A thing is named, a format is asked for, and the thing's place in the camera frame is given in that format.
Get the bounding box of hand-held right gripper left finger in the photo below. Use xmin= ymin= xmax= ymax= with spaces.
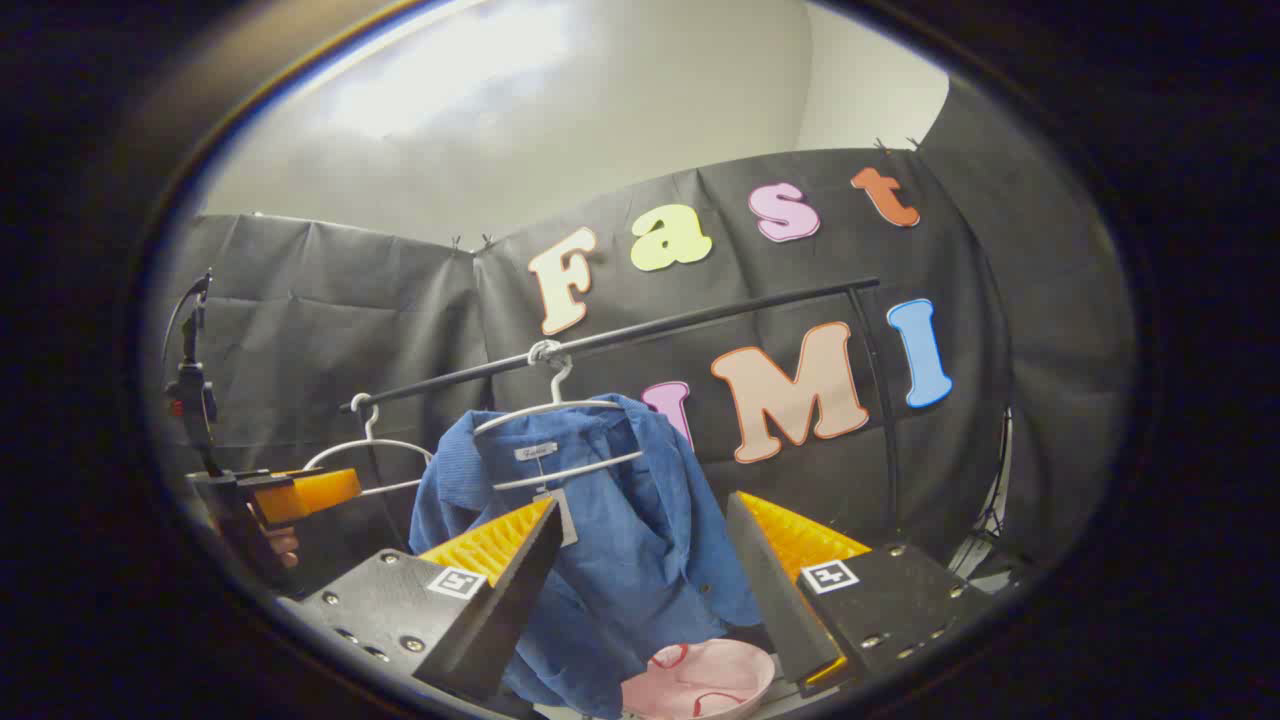
xmin=285 ymin=495 xmax=566 ymax=706

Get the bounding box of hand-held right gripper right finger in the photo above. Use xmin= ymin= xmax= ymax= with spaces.
xmin=725 ymin=490 xmax=988 ymax=691

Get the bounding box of pink laundry hamper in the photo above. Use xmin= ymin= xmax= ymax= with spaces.
xmin=620 ymin=638 xmax=776 ymax=720

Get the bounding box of blue corduroy shirt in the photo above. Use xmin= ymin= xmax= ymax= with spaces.
xmin=408 ymin=393 xmax=766 ymax=719

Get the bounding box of white shirt hanger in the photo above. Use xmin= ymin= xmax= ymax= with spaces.
xmin=472 ymin=338 xmax=646 ymax=493

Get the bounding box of empty white hanger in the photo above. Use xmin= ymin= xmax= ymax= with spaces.
xmin=303 ymin=393 xmax=436 ymax=498

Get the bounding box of black backdrop cloth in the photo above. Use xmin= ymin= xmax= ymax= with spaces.
xmin=150 ymin=75 xmax=1141 ymax=591

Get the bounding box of black tripod stand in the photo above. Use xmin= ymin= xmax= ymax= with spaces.
xmin=945 ymin=405 xmax=1016 ymax=583

